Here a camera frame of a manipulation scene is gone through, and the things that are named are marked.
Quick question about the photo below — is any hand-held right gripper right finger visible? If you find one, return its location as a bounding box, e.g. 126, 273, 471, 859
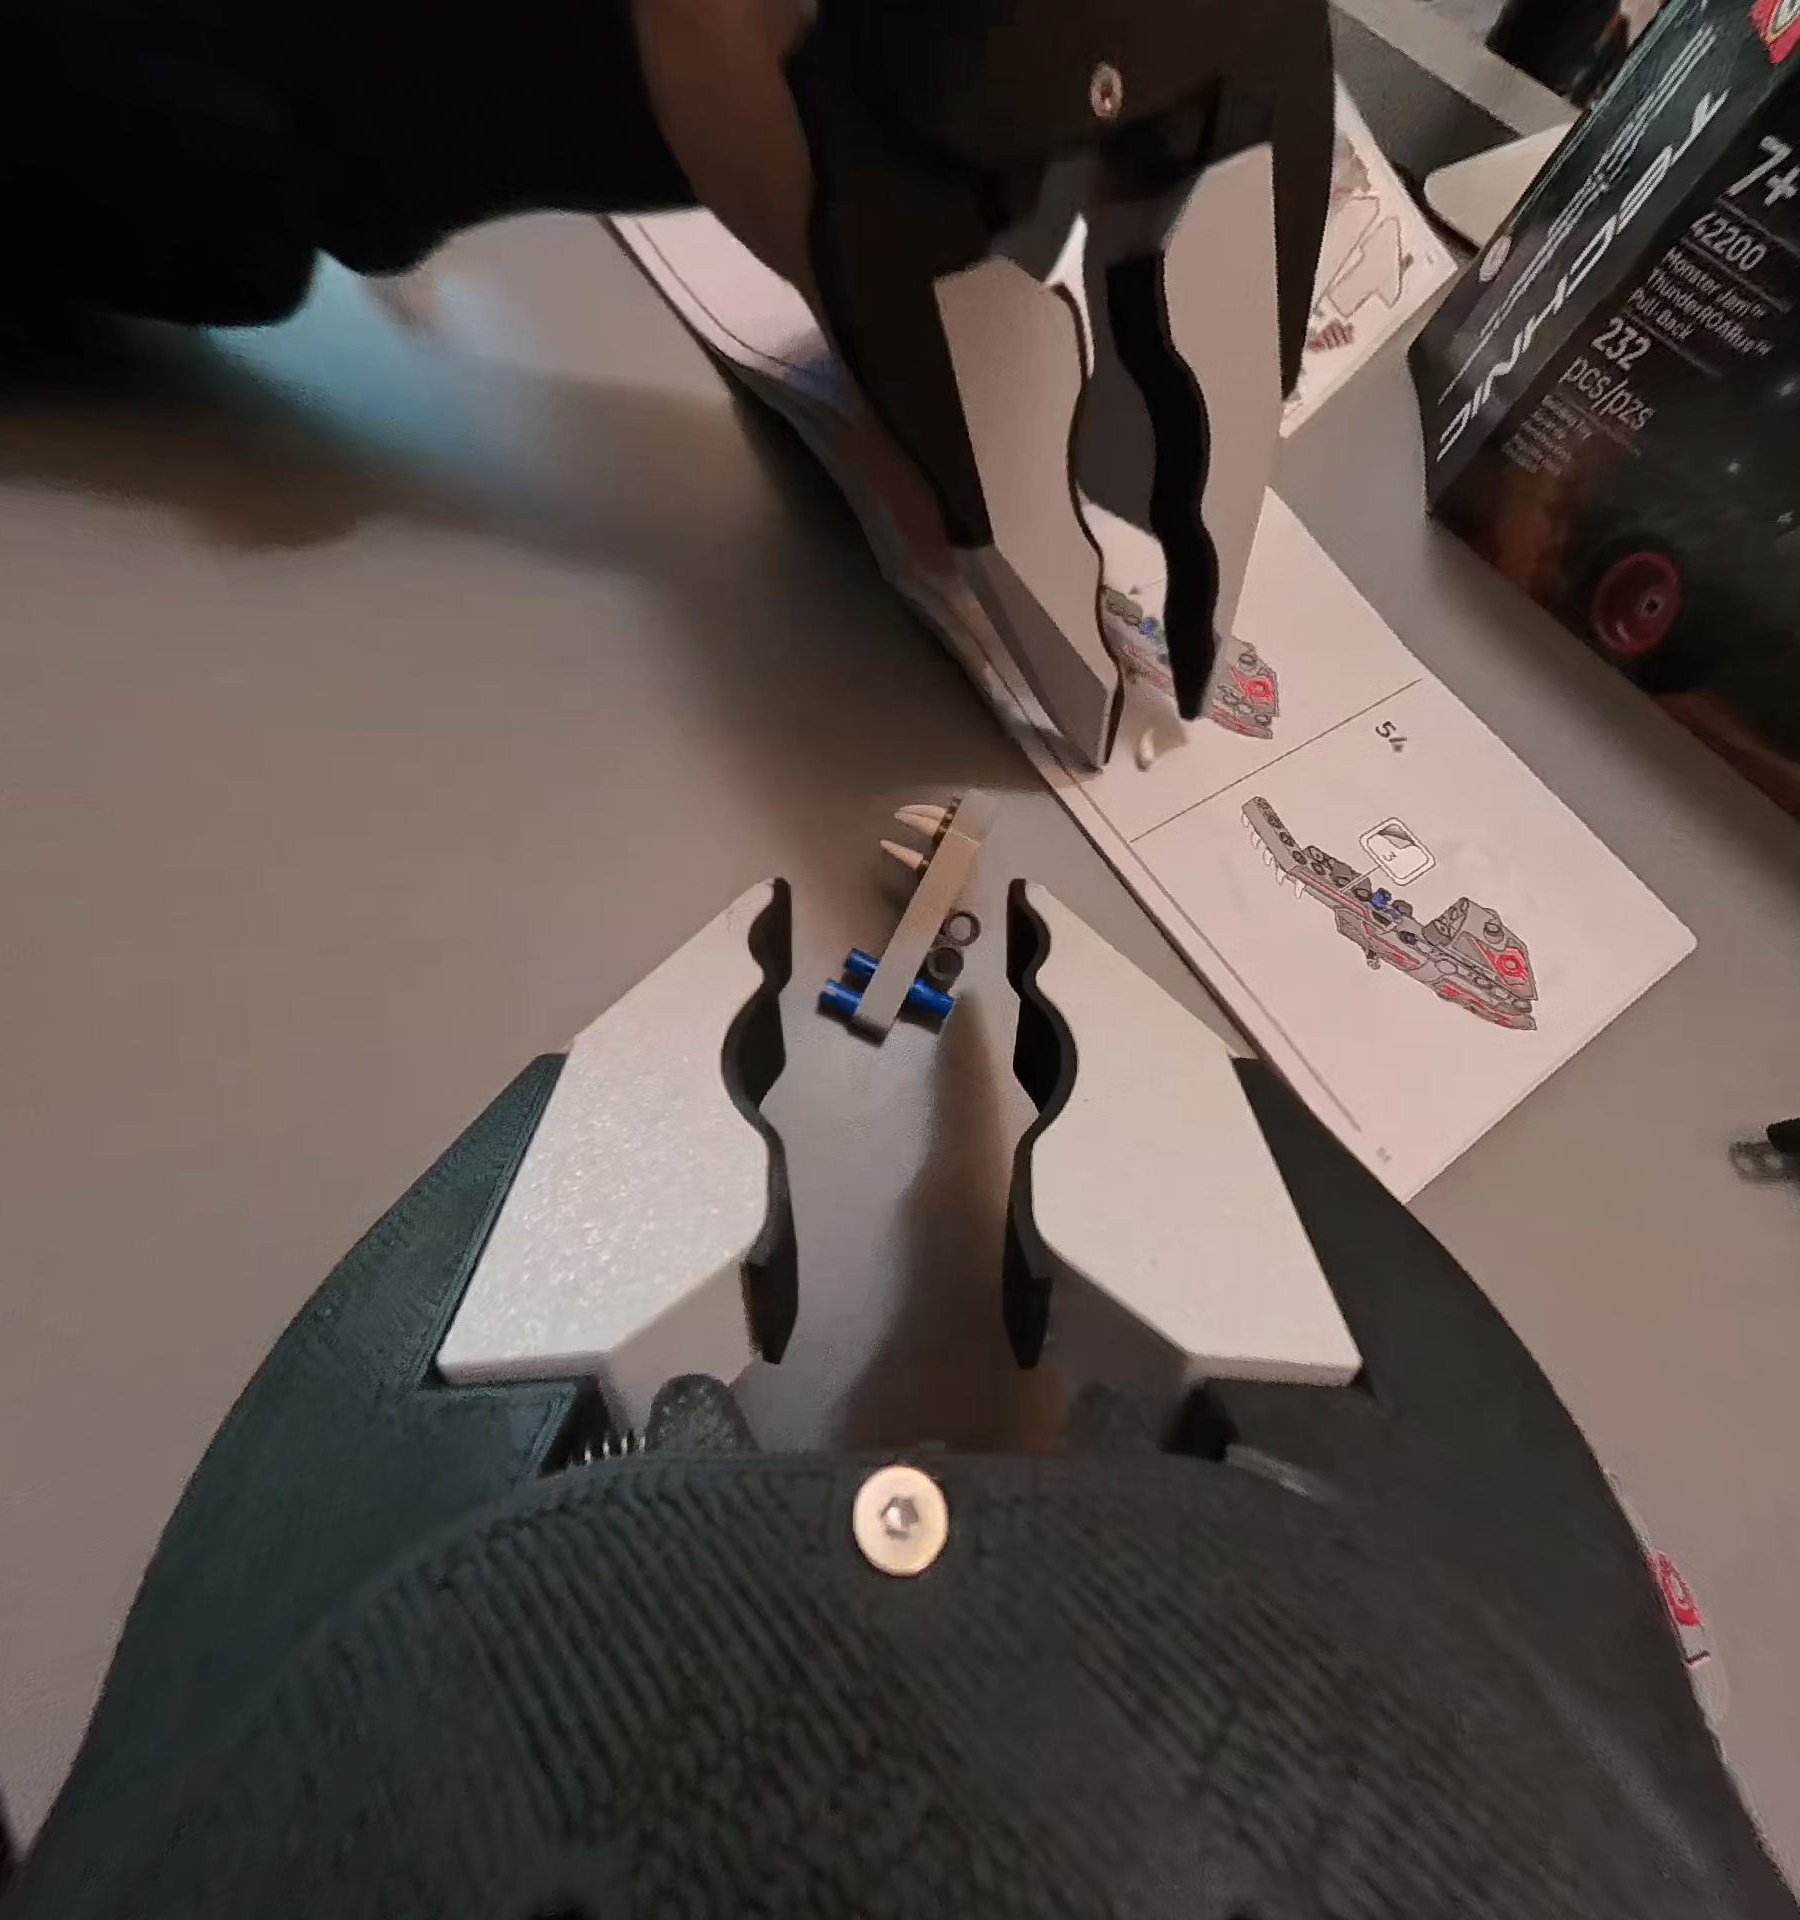
1001, 880, 1363, 1386

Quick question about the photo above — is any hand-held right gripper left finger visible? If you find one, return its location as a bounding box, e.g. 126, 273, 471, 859
435, 877, 796, 1386

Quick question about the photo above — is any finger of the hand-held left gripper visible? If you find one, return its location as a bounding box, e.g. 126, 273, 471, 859
1087, 142, 1281, 726
932, 258, 1123, 773

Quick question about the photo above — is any grey toy jaw with teeth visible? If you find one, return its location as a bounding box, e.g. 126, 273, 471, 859
816, 791, 1006, 1041

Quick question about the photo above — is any person's left forearm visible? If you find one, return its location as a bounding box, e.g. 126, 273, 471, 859
0, 0, 830, 394

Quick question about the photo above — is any grey desk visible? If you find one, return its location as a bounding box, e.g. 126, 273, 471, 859
0, 0, 1800, 1920

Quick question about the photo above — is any dark toy set box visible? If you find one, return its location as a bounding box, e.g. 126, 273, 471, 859
1426, 0, 1800, 860

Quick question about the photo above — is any open instruction booklet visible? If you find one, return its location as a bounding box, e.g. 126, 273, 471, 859
606, 81, 1699, 1205

